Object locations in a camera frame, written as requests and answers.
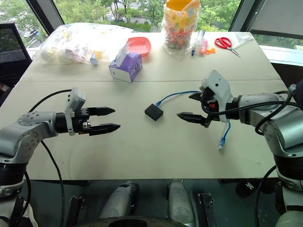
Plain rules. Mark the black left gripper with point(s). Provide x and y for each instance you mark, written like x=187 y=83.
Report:
x=80 y=120

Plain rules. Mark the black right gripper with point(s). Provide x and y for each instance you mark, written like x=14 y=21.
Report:
x=208 y=95

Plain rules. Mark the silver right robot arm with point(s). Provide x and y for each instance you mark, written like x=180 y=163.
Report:
x=279 y=132

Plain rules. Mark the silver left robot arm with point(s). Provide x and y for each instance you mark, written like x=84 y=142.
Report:
x=26 y=132

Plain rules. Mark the small black box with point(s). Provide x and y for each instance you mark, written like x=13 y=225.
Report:
x=154 y=112

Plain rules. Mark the blue pen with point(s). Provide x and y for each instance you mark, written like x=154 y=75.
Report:
x=193 y=50

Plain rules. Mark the purple white tissue box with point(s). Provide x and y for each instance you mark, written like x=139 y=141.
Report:
x=127 y=68

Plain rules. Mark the orange small clip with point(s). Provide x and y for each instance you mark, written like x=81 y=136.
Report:
x=210 y=51

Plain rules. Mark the pink highlighter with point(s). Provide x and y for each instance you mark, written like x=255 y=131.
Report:
x=203 y=47

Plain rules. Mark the blue capped small bottle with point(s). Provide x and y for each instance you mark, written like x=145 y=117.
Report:
x=94 y=59

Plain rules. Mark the clear plastic syringe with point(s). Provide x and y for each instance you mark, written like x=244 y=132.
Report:
x=199 y=37

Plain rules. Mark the pink plastic bowl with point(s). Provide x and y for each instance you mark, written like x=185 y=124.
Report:
x=140 y=46

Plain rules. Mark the colourful bag with orange cup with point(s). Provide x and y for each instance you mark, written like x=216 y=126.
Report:
x=181 y=26

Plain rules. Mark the silver rounded robot leg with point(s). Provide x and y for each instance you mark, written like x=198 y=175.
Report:
x=180 y=203
x=120 y=201

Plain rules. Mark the clear plastic bag of items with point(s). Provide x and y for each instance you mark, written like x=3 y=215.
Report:
x=71 y=42

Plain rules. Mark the empty clear plastic bag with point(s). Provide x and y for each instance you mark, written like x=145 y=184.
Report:
x=243 y=39

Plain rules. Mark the black shoe with white print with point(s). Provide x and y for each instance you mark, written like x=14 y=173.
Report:
x=248 y=188

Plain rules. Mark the dark round robot waist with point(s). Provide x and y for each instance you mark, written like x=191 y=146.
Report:
x=132 y=222

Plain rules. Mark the dark blue rounded object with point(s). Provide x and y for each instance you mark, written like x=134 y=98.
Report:
x=298 y=92

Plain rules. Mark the black mesh office chair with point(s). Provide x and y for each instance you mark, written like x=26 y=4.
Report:
x=11 y=54

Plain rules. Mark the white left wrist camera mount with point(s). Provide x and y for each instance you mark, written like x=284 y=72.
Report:
x=71 y=111

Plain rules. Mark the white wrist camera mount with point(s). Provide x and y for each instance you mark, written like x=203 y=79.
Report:
x=71 y=111
x=220 y=82

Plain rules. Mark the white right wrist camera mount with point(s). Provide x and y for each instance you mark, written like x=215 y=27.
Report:
x=220 y=82

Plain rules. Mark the black metal bracket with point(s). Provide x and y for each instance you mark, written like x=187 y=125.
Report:
x=76 y=209
x=207 y=210

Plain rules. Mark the black window frame pillar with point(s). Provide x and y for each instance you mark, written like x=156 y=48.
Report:
x=43 y=14
x=243 y=14

